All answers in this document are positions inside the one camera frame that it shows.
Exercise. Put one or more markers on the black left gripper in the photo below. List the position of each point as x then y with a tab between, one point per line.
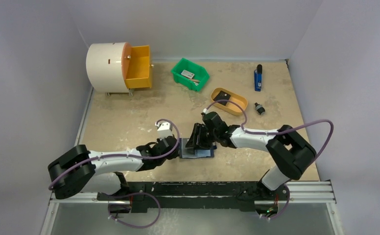
176	154

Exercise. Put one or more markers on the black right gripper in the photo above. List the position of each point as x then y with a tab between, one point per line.
204	136

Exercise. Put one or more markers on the navy blue card holder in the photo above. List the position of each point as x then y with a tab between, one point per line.
201	154

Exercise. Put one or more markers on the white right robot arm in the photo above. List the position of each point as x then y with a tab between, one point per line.
291	153

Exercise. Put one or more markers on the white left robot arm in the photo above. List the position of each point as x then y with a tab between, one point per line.
71	172

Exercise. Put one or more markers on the black credit card stack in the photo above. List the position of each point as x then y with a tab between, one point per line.
222	98

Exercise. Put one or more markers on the tan oval tray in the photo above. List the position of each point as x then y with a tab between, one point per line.
236	104

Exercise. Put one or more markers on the small box in bin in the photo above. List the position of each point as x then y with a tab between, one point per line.
187	74

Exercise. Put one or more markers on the green plastic bin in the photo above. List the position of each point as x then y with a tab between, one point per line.
201	75

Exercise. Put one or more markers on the small black marker cap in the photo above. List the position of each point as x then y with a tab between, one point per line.
259	109

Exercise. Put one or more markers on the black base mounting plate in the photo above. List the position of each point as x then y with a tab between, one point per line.
193	194

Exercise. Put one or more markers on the yellow open drawer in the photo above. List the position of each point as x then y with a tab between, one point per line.
139	73

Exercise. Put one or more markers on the blue stapler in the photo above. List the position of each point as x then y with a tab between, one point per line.
258	78

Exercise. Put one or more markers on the white cylindrical drawer cabinet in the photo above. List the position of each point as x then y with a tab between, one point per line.
107	66

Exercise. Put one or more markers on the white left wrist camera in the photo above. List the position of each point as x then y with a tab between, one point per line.
164	129

